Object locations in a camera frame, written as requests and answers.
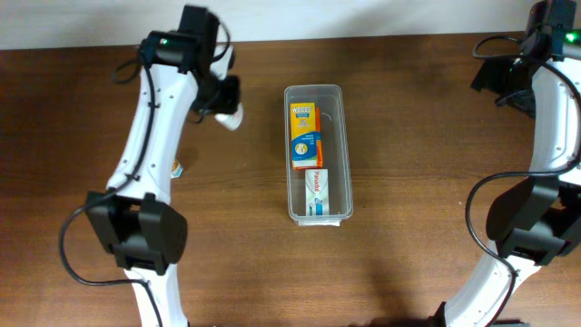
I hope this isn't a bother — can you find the white spray bottle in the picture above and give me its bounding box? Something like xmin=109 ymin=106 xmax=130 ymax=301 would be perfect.
xmin=214 ymin=103 xmax=244 ymax=131

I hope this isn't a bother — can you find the small gold-lidded balm jar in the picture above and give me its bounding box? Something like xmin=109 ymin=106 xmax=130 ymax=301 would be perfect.
xmin=171 ymin=158 xmax=183 ymax=179

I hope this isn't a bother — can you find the yellow blue medicine box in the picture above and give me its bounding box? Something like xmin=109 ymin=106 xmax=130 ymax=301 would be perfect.
xmin=289 ymin=102 xmax=320 ymax=171

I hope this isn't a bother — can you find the orange medicine box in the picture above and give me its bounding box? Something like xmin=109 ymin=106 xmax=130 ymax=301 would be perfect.
xmin=293 ymin=106 xmax=325 ymax=171

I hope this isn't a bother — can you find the white Panadol box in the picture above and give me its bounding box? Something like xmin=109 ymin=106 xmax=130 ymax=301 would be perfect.
xmin=305 ymin=169 xmax=330 ymax=217

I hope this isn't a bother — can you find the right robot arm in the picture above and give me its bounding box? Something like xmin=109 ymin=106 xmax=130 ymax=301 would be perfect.
xmin=428 ymin=0 xmax=580 ymax=327

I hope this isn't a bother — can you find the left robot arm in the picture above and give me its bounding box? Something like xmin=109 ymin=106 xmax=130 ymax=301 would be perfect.
xmin=85 ymin=5 xmax=244 ymax=326

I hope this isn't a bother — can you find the clear plastic container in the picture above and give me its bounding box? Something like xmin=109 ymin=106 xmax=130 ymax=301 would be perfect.
xmin=284 ymin=84 xmax=354 ymax=226

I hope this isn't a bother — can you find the right black cable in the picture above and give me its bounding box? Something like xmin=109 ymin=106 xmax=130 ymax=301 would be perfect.
xmin=463 ymin=35 xmax=581 ymax=327

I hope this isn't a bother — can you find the black cable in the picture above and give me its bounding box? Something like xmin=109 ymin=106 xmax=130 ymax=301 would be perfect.
xmin=463 ymin=35 xmax=581 ymax=327
xmin=57 ymin=20 xmax=232 ymax=327

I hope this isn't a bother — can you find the left black cable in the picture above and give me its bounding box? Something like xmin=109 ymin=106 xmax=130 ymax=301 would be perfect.
xmin=57 ymin=20 xmax=232 ymax=327

